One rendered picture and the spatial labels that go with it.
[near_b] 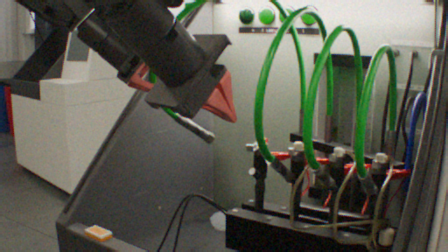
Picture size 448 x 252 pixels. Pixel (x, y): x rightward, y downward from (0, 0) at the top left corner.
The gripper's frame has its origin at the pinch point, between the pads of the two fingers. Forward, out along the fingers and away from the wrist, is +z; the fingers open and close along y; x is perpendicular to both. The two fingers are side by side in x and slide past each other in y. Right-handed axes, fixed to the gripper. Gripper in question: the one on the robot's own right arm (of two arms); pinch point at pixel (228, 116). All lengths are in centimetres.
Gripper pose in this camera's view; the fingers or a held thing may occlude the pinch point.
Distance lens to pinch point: 54.6
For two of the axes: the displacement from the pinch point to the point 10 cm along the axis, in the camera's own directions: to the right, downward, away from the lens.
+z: 5.4, 5.8, 6.1
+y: 5.2, -8.0, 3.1
